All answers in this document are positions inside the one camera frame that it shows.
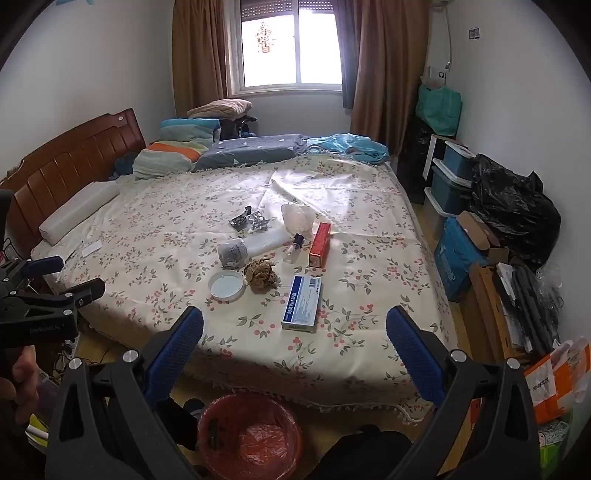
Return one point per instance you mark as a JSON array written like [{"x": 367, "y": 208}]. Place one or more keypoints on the window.
[{"x": 277, "y": 69}]

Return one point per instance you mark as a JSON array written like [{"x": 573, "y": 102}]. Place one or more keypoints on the floral bedspread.
[{"x": 175, "y": 230}]

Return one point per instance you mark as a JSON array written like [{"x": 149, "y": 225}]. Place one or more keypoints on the brown curtain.
[
  {"x": 198, "y": 55},
  {"x": 388, "y": 69}
]

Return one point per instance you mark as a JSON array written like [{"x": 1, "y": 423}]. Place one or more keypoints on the cardboard box with black strips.
[{"x": 521, "y": 304}]

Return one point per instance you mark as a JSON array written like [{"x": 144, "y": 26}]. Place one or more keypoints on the red trash bin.
[{"x": 254, "y": 443}]

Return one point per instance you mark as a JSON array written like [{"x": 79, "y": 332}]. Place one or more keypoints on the white pillow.
[{"x": 74, "y": 212}]

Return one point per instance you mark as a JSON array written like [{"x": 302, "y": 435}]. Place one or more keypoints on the red carton box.
[{"x": 321, "y": 244}]

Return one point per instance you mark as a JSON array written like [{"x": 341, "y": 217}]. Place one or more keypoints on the pen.
[{"x": 74, "y": 252}]

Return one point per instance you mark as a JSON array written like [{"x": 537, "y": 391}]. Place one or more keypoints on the clear plastic bag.
[{"x": 298, "y": 219}]

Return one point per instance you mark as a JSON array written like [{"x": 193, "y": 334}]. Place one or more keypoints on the trash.
[{"x": 249, "y": 247}]

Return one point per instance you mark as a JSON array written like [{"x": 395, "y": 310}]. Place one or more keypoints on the green box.
[{"x": 554, "y": 447}]

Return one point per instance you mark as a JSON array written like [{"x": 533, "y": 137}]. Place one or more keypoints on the grey patterned pillow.
[{"x": 249, "y": 150}]

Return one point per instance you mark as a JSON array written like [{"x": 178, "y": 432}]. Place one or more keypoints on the person's left hand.
[{"x": 25, "y": 378}]

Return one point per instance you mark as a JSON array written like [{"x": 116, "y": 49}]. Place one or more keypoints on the open brown cardboard box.
[{"x": 482, "y": 237}]

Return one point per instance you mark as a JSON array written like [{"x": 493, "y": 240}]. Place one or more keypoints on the brown paper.
[{"x": 261, "y": 274}]

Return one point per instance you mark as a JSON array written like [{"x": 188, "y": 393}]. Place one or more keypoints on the small bottle blue cap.
[{"x": 293, "y": 251}]

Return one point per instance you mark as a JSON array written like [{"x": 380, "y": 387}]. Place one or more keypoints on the blue white medicine box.
[{"x": 300, "y": 304}]

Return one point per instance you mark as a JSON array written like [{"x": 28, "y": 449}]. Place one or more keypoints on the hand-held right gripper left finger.
[{"x": 178, "y": 346}]

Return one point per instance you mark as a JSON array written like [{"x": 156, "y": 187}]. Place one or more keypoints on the blue storage box white lid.
[
  {"x": 450, "y": 189},
  {"x": 459, "y": 161},
  {"x": 436, "y": 205}
]

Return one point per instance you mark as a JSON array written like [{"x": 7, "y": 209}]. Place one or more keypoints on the blue cardboard box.
[{"x": 457, "y": 263}]

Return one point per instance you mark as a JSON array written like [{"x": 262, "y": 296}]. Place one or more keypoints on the white round lid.
[{"x": 226, "y": 285}]

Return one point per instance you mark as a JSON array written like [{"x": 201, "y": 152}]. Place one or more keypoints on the white panel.
[{"x": 431, "y": 157}]

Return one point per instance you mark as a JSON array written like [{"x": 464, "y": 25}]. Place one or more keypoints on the large black trash bag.
[{"x": 512, "y": 207}]

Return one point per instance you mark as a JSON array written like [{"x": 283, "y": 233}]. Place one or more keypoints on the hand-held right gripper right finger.
[{"x": 415, "y": 355}]

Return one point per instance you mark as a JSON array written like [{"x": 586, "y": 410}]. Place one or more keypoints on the silver foil wrapper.
[{"x": 249, "y": 220}]

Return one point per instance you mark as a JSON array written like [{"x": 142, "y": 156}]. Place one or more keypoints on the dark curtain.
[{"x": 347, "y": 55}]

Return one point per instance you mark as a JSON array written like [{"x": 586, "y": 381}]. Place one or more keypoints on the folded beige blanket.
[{"x": 219, "y": 109}]

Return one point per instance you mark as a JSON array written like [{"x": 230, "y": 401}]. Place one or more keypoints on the hanging window ornament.
[{"x": 264, "y": 38}]

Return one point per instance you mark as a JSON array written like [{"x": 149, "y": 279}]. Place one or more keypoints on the orange white paper bag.
[{"x": 554, "y": 383}]

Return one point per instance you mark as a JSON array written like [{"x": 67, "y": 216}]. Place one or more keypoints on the wooden headboard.
[{"x": 69, "y": 170}]

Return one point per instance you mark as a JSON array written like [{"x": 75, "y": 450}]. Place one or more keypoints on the folded teal quilt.
[{"x": 189, "y": 129}]

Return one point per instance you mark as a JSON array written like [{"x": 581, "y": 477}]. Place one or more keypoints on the blue grey sneaker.
[{"x": 195, "y": 407}]

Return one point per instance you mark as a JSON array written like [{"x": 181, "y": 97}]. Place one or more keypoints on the teal blanket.
[{"x": 351, "y": 145}]

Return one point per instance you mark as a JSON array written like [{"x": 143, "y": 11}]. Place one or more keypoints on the teal shopping bag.
[{"x": 438, "y": 108}]

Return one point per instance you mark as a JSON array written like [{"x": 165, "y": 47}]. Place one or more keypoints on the black plastic bag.
[{"x": 413, "y": 157}]

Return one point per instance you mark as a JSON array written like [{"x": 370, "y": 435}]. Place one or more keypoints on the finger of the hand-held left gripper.
[
  {"x": 69, "y": 295},
  {"x": 44, "y": 266}
]

